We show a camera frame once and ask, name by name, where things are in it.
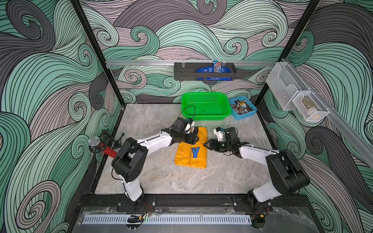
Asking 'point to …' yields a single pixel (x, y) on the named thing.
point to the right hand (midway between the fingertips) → (208, 145)
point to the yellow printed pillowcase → (193, 155)
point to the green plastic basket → (205, 106)
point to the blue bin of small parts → (242, 107)
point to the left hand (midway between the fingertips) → (194, 136)
